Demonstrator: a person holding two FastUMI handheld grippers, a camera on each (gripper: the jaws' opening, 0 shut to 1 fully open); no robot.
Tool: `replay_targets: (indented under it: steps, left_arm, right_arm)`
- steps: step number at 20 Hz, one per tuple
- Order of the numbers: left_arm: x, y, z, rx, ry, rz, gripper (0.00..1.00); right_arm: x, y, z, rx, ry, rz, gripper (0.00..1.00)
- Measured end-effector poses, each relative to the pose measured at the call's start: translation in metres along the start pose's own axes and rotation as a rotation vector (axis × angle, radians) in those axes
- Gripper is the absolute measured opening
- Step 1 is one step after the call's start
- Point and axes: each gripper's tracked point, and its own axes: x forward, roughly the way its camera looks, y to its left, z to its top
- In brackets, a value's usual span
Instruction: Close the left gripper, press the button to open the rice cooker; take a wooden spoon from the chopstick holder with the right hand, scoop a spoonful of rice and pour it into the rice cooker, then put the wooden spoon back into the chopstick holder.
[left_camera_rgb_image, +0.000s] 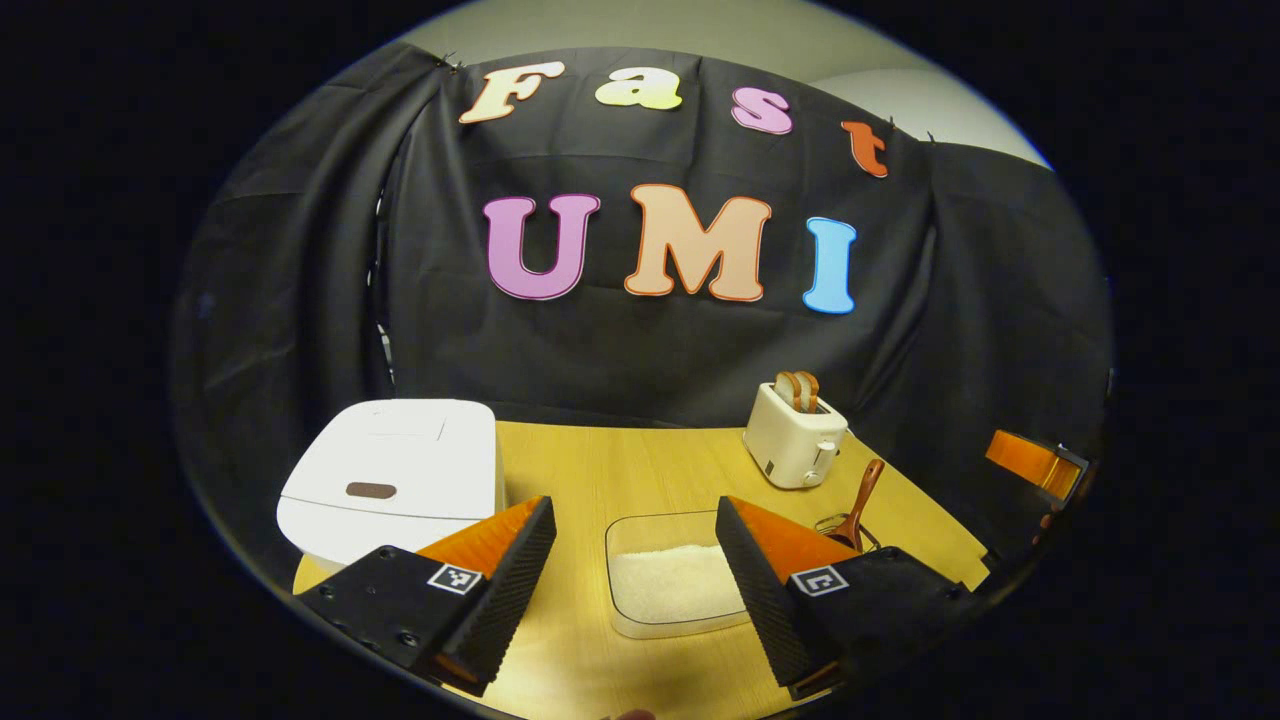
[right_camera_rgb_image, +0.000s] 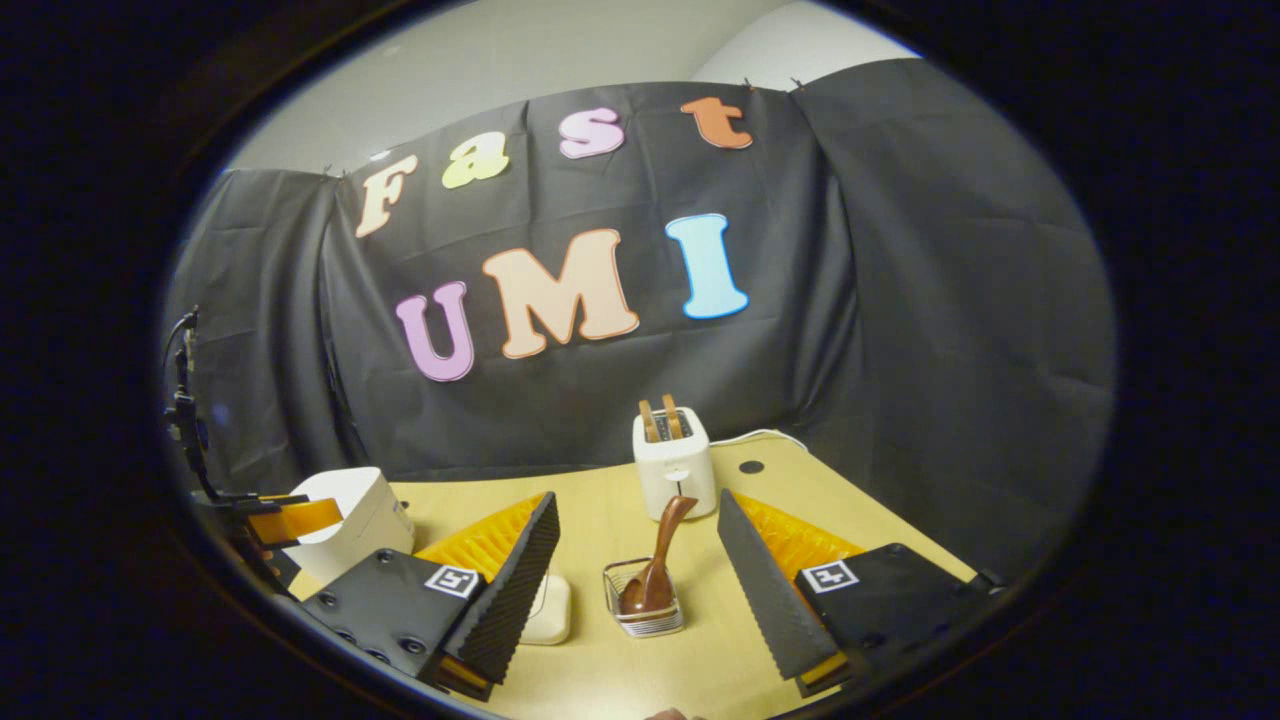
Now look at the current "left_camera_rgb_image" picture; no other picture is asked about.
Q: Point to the black backdrop cloth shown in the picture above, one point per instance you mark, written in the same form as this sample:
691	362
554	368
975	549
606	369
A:
650	350

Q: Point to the white toaster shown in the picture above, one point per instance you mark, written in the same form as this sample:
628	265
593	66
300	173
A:
790	450

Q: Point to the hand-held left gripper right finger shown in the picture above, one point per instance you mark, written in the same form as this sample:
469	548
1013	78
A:
765	600

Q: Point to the brown wooden spoon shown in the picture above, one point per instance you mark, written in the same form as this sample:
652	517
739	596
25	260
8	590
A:
862	500

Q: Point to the white rice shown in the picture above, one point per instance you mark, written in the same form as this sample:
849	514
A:
670	585

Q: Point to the white rice cooker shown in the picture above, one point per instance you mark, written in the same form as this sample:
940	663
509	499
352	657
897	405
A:
400	470

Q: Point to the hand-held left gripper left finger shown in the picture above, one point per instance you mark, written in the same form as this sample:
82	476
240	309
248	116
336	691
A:
510	590

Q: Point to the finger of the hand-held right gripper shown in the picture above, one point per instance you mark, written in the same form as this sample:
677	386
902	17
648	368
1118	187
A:
1030	458

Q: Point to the brown toast slice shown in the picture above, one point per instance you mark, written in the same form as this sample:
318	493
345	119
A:
787	390
809	390

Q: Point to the clear plastic rice tray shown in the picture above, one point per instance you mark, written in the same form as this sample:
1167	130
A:
650	530

